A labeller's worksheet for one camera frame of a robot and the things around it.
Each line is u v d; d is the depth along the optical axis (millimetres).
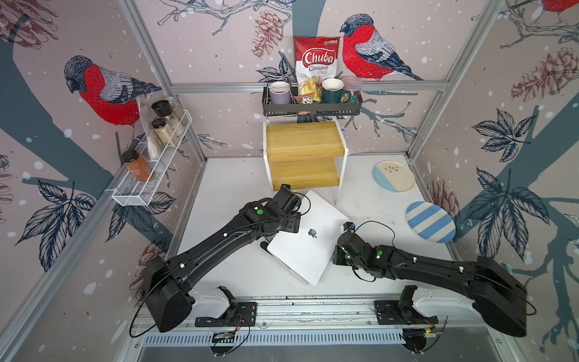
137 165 662
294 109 879
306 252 766
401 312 650
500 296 414
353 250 635
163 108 781
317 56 778
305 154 764
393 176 1141
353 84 854
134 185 698
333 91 801
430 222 954
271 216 531
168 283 390
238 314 726
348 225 772
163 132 761
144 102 723
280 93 814
